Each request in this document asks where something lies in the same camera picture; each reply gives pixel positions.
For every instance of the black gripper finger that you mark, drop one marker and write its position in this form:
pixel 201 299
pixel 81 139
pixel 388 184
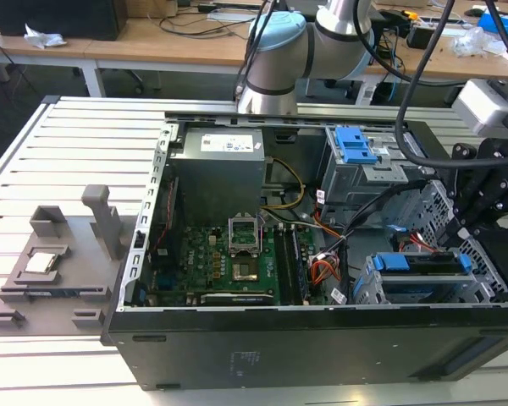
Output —
pixel 501 228
pixel 463 186

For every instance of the hard disk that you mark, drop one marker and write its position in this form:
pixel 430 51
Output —
pixel 393 263

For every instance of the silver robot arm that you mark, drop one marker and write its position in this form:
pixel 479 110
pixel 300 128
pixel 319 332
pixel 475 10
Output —
pixel 279 55

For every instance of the metal disk bay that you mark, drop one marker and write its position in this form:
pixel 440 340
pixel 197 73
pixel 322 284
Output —
pixel 406 292

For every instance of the metal drive cage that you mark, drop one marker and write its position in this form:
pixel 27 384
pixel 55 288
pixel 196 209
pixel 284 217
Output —
pixel 364 186

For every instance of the blue drive cage latch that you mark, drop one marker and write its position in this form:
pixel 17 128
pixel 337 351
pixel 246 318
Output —
pixel 353 146

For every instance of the clear plastic bag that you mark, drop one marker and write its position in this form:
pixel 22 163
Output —
pixel 476 42

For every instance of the blue cardboard box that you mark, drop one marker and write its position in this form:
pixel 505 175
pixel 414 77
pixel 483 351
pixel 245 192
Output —
pixel 489 20

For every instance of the small black device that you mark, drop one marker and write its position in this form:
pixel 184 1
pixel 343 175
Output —
pixel 419 37

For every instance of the thin locking lever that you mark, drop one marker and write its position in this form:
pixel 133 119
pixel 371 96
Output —
pixel 261 232

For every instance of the CPU socket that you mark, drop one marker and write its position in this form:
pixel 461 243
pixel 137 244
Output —
pixel 245 272

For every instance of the grey power supply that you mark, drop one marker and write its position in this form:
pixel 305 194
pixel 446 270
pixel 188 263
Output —
pixel 220 182

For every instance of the black PC case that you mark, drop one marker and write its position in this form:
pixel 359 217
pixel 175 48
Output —
pixel 279 351

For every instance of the black graphics card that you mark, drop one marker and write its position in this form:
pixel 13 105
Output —
pixel 237 299

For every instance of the green motherboard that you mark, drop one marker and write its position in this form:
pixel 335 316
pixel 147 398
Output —
pixel 203 258

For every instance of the wooden desk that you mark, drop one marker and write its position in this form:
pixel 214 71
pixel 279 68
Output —
pixel 152 48

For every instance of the grey parts rack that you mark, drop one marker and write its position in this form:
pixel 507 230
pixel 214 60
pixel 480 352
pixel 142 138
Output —
pixel 67 262

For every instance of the RAM stick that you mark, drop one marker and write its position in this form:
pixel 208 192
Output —
pixel 67 292

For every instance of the silver CPU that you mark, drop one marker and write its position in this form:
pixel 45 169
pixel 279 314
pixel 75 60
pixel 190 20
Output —
pixel 41 262

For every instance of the large black box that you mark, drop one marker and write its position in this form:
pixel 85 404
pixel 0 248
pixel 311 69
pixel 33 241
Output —
pixel 55 19

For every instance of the crumpled white paper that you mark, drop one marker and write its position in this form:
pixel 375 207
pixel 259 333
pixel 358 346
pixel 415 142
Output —
pixel 44 38

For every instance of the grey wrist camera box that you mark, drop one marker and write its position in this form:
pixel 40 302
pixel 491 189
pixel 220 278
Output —
pixel 482 105

